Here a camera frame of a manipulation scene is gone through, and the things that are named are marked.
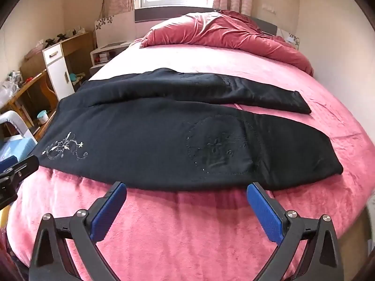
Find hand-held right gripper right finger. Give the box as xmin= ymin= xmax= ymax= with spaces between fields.
xmin=246 ymin=182 xmax=345 ymax=281

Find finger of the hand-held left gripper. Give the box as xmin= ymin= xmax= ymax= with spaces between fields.
xmin=0 ymin=155 xmax=40 ymax=188

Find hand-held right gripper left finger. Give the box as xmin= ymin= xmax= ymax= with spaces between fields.
xmin=29 ymin=181 xmax=127 ymax=281

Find black embroidered pants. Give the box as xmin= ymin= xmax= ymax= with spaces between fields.
xmin=29 ymin=68 xmax=344 ymax=192

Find blue cloth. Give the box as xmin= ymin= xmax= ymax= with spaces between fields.
xmin=0 ymin=138 xmax=38 ymax=167

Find white plastic chair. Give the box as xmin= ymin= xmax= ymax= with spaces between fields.
xmin=0 ymin=110 xmax=38 ymax=144

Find wooden side table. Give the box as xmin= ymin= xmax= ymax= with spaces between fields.
xmin=0 ymin=70 xmax=58 ymax=131

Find pink bed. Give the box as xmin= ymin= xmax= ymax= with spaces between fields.
xmin=6 ymin=37 xmax=370 ymax=281

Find clear plastic bag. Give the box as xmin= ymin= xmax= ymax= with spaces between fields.
xmin=0 ymin=80 xmax=16 ymax=106

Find wooden desk with white cabinet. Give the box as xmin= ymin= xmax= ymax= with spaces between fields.
xmin=20 ymin=32 xmax=95 ymax=103

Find white nightstand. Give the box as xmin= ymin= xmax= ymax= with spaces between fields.
xmin=90 ymin=42 xmax=131 ymax=66

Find white flower print board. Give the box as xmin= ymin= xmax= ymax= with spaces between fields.
xmin=277 ymin=28 xmax=301 ymax=50
xmin=94 ymin=13 xmax=136 ymax=48

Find red quilt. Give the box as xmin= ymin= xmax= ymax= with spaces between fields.
xmin=139 ymin=10 xmax=314 ymax=77

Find dark bed headboard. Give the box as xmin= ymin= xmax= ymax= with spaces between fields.
xmin=134 ymin=7 xmax=278 ymax=36

